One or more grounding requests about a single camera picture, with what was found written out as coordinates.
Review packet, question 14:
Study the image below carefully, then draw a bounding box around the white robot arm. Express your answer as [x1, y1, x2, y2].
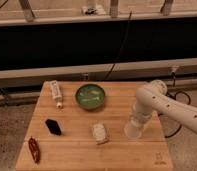
[126, 80, 197, 138]

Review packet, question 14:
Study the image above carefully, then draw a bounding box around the white wrapped packet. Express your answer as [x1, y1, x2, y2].
[92, 123, 109, 144]

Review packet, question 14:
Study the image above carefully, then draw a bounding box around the green bowl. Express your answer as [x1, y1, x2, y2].
[75, 84, 106, 110]

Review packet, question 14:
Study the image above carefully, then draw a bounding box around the wooden cutting board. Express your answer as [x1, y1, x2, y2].
[16, 82, 173, 171]

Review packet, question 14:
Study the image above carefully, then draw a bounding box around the black floor cable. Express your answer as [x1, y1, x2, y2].
[157, 71, 192, 139]

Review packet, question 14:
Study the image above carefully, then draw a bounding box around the white toothpaste tube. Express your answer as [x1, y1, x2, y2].
[50, 80, 63, 108]

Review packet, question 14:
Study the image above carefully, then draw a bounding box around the black eraser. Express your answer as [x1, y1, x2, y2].
[45, 119, 62, 135]

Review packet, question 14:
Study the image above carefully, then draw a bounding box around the dark red chili pepper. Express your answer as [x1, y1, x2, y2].
[28, 138, 40, 164]

